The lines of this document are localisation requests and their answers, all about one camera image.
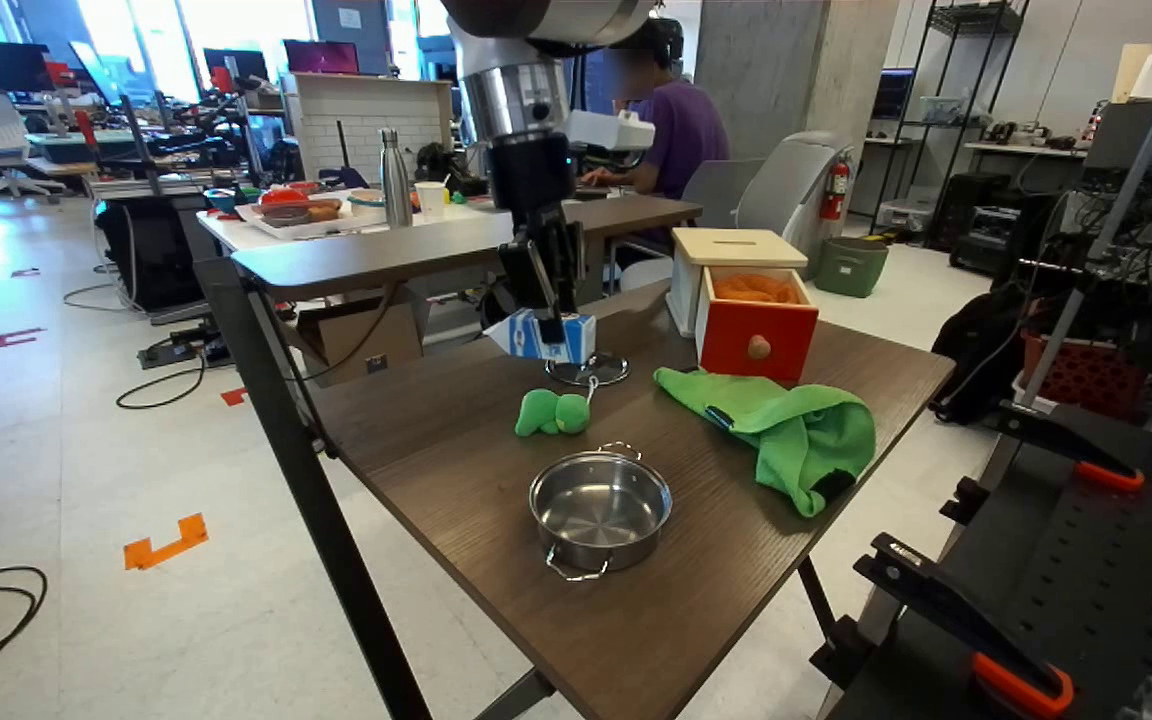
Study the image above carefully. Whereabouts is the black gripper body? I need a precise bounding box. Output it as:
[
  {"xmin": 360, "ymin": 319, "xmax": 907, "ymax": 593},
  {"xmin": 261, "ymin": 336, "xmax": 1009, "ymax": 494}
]
[{"xmin": 483, "ymin": 124, "xmax": 584, "ymax": 260}]

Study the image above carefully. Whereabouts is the blue white milk carton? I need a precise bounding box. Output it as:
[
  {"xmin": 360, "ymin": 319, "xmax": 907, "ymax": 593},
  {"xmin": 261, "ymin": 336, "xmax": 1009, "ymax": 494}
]
[{"xmin": 483, "ymin": 305, "xmax": 605, "ymax": 376}]

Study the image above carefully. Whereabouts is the small steel cup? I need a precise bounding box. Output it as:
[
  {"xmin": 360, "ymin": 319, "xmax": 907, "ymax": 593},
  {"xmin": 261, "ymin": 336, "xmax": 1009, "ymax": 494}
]
[{"xmin": 580, "ymin": 348, "xmax": 635, "ymax": 409}]

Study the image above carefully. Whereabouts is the white desktop device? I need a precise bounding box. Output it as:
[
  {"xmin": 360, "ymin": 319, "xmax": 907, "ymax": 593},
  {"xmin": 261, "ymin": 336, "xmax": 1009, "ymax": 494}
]
[{"xmin": 565, "ymin": 102, "xmax": 662, "ymax": 155}]

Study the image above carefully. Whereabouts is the white cup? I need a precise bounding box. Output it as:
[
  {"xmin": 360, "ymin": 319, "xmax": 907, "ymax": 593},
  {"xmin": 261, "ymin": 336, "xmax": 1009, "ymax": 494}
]
[{"xmin": 410, "ymin": 176, "xmax": 451, "ymax": 219}]

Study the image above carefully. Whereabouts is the green plush toy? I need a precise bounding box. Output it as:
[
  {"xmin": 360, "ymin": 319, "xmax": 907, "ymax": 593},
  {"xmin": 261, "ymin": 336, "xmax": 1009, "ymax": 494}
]
[{"xmin": 509, "ymin": 383, "xmax": 596, "ymax": 445}]

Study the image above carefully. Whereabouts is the steel water bottle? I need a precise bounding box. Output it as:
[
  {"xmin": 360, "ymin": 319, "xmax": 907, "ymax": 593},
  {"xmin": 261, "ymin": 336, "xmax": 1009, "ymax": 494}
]
[{"xmin": 377, "ymin": 127, "xmax": 418, "ymax": 232}]

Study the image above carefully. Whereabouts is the person in purple shirt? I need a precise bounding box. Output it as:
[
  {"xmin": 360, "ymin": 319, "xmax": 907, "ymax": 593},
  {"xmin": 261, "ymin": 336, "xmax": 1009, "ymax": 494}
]
[{"xmin": 580, "ymin": 14, "xmax": 736, "ymax": 207}]

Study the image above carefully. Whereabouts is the white desk partition panel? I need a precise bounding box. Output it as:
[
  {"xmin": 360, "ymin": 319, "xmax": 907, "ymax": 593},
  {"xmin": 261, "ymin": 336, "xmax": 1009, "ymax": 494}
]
[{"xmin": 290, "ymin": 69, "xmax": 460, "ymax": 187}]

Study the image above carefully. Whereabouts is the cardboard box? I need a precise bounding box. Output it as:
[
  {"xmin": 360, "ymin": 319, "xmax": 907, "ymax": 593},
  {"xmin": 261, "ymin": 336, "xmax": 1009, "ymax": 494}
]
[{"xmin": 292, "ymin": 292, "xmax": 430, "ymax": 392}]

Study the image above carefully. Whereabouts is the pale wooden box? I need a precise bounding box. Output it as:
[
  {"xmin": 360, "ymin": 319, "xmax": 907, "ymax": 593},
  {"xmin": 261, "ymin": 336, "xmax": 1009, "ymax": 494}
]
[{"xmin": 665, "ymin": 224, "xmax": 818, "ymax": 342}]

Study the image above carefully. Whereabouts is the white desk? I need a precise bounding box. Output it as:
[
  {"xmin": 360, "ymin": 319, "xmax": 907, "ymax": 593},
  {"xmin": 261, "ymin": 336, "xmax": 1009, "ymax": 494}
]
[{"xmin": 230, "ymin": 182, "xmax": 518, "ymax": 265}]

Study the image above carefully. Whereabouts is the wooden drawer with red front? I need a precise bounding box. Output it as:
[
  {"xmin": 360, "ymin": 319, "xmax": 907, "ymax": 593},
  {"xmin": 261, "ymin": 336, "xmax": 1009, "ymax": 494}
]
[{"xmin": 696, "ymin": 265, "xmax": 825, "ymax": 392}]

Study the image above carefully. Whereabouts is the light grey office chair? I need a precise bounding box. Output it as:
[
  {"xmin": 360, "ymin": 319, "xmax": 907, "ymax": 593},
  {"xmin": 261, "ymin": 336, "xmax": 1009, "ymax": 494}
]
[{"xmin": 675, "ymin": 127, "xmax": 852, "ymax": 276}]

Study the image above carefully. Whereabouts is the orange bowl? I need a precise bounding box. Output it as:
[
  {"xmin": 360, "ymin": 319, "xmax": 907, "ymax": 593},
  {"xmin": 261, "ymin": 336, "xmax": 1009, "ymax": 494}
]
[{"xmin": 251, "ymin": 178, "xmax": 347, "ymax": 228}]

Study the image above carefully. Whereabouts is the green cloth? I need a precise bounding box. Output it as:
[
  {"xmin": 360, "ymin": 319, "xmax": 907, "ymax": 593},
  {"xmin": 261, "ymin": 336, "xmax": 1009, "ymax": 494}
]
[{"xmin": 647, "ymin": 364, "xmax": 885, "ymax": 524}]

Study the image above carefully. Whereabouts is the green plastic bin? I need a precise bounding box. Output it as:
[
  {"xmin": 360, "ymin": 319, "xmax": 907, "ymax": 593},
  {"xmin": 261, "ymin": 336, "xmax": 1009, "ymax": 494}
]
[{"xmin": 804, "ymin": 228, "xmax": 895, "ymax": 300}]

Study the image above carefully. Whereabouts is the red fire extinguisher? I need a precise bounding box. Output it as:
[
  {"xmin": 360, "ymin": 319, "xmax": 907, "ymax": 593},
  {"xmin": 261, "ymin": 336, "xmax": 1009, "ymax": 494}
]
[{"xmin": 818, "ymin": 148, "xmax": 861, "ymax": 232}]

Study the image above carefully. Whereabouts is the black metal shelf rack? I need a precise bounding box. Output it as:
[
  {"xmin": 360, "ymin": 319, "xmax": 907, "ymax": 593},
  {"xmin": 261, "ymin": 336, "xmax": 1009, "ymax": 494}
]
[{"xmin": 911, "ymin": 0, "xmax": 1087, "ymax": 237}]

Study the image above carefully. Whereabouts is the red crate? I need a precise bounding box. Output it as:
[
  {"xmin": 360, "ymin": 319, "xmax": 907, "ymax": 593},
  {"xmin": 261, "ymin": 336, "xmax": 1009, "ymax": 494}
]
[{"xmin": 1015, "ymin": 329, "xmax": 1152, "ymax": 427}]

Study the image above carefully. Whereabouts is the aluminium pole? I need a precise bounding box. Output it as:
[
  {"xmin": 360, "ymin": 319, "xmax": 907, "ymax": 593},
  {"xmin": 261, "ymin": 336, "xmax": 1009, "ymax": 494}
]
[{"xmin": 1013, "ymin": 0, "xmax": 1152, "ymax": 411}]

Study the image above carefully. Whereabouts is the black perforated mounting board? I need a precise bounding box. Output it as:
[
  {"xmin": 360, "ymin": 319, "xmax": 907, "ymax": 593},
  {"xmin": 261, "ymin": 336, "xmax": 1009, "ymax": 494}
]
[{"xmin": 825, "ymin": 422, "xmax": 1152, "ymax": 720}]

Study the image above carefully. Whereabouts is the steel pot with handles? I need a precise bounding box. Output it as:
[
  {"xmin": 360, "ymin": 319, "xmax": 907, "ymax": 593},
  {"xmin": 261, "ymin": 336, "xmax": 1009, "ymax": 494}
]
[{"xmin": 525, "ymin": 440, "xmax": 679, "ymax": 588}]

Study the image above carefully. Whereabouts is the black metal desk post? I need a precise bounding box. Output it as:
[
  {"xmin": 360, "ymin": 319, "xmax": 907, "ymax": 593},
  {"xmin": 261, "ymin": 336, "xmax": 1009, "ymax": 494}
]
[{"xmin": 171, "ymin": 196, "xmax": 437, "ymax": 720}]

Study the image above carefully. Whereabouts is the black clamp with orange handle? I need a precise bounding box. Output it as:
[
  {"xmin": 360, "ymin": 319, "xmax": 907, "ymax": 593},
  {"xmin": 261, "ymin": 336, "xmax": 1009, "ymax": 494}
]
[
  {"xmin": 852, "ymin": 527, "xmax": 1081, "ymax": 720},
  {"xmin": 991, "ymin": 397, "xmax": 1149, "ymax": 500}
]

